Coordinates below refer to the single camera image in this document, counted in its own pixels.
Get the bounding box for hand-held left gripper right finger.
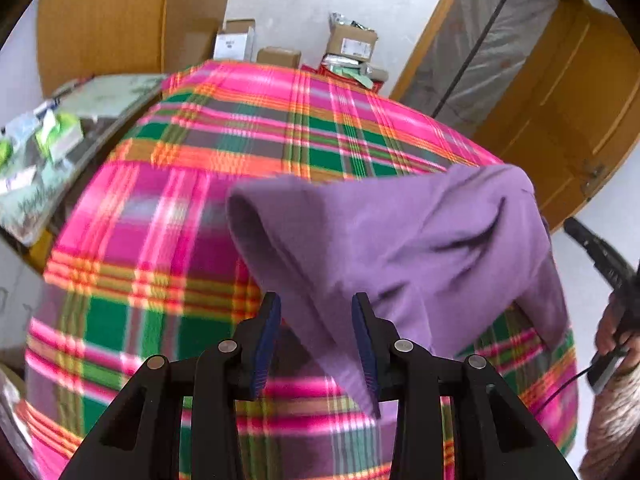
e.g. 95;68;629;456
351;291;581;480

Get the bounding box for person's right hand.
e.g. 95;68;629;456
596;294;640;359

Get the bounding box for grey plastic bags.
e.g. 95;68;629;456
328;11;372;32

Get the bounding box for plastic-covered doorway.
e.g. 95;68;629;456
389;0;591;136

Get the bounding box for small brown cardboard box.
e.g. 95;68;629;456
256;47;302;68

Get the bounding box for person's right forearm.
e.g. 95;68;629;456
580;350;640;480

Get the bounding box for green and red packets pile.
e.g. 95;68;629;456
300;62;388;95

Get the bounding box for green plastic packet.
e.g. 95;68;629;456
320;55;375;88

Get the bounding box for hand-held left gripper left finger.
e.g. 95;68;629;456
60;291;282;480

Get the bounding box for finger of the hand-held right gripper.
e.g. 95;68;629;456
564;217;640;301

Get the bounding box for metal door handle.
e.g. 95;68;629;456
581;159;609;197

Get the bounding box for wooden door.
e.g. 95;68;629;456
470;0;640;233

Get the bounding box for purple fleece cloth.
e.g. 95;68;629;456
226;162;568;418

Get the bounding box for wooden wardrobe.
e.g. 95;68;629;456
36;0;238;98

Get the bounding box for pink plaid bed sheet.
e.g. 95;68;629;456
15;59;581;480

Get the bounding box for brown labelled cardboard box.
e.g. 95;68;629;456
326;25;378;61

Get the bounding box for white cardboard box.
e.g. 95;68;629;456
214;19;256;61

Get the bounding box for bedside table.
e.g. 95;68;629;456
0;74;168;261

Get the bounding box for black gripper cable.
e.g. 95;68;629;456
535;362;601;413

